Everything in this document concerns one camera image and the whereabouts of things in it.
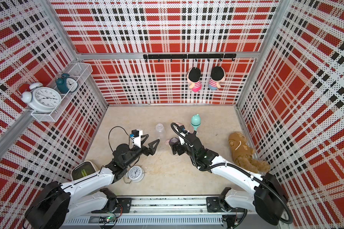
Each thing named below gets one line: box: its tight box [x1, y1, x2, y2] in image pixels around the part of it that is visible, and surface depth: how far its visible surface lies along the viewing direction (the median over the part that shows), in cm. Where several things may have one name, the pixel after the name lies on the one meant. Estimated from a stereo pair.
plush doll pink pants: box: [186, 67, 202, 93], surface depth 98 cm
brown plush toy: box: [227, 131, 271, 174], surface depth 87 cm
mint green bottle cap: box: [190, 113, 202, 131], surface depth 93 cm
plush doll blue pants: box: [208, 66, 226, 91], surface depth 97 cm
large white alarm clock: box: [17, 82, 62, 114], surface depth 63 cm
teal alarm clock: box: [55, 72, 79, 94], surface depth 73 cm
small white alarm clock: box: [127, 165, 145, 182], surface depth 83 cm
